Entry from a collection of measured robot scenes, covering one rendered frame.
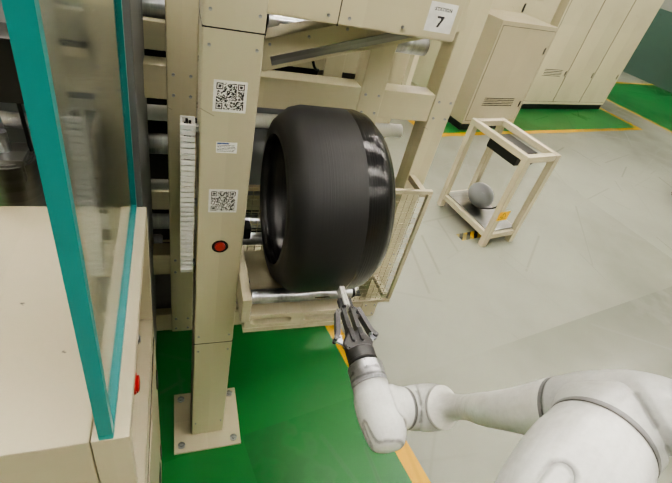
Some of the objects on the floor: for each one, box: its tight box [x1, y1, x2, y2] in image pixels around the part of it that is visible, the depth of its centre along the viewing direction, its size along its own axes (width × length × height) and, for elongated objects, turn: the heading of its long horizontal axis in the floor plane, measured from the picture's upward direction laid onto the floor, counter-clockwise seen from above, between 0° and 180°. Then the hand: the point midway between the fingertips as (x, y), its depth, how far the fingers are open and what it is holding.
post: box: [191, 0, 271, 435], centre depth 121 cm, size 13×13×250 cm
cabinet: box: [448, 9, 559, 130], centre depth 536 cm, size 90×56×125 cm, turn 101°
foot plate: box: [174, 388, 241, 455], centre depth 195 cm, size 27×27×2 cm
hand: (343, 298), depth 127 cm, fingers closed
